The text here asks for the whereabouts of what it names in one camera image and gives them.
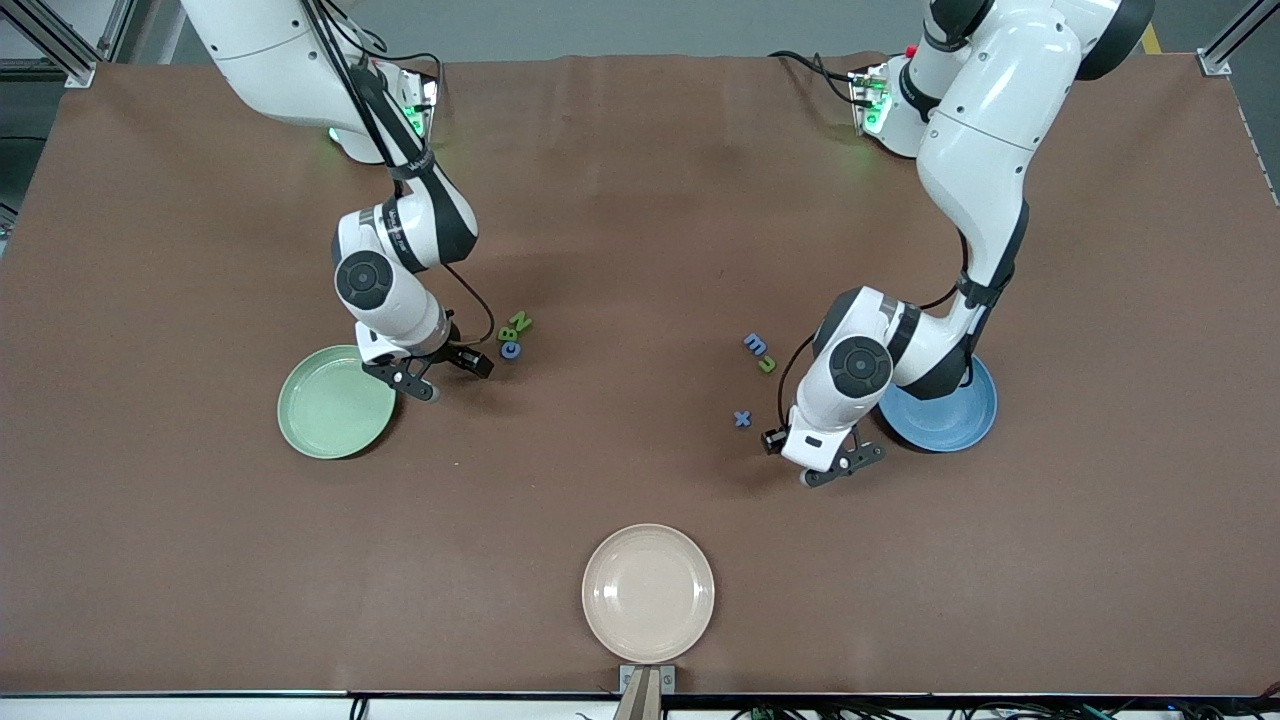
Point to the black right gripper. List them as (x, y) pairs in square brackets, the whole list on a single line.
[(459, 354)]

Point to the blue foam letter C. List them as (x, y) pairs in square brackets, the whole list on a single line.
[(510, 351)]

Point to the blue foam letter m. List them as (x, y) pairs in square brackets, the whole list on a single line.
[(755, 344)]

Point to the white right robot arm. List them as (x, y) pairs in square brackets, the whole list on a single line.
[(260, 50)]

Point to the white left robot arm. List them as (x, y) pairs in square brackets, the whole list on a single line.
[(1000, 90)]

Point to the green plate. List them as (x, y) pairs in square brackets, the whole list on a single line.
[(330, 410)]

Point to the blue plate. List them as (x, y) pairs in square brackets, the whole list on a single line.
[(950, 425)]

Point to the beige plate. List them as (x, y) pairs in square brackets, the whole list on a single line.
[(648, 593)]

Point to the brown table cover sheet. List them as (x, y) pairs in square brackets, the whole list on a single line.
[(640, 250)]

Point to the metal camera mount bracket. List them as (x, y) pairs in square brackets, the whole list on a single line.
[(647, 690)]

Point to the white table edge rail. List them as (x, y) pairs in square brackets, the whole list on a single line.
[(200, 710)]

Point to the aluminium frame profile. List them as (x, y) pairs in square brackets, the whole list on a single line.
[(1216, 63), (80, 74)]

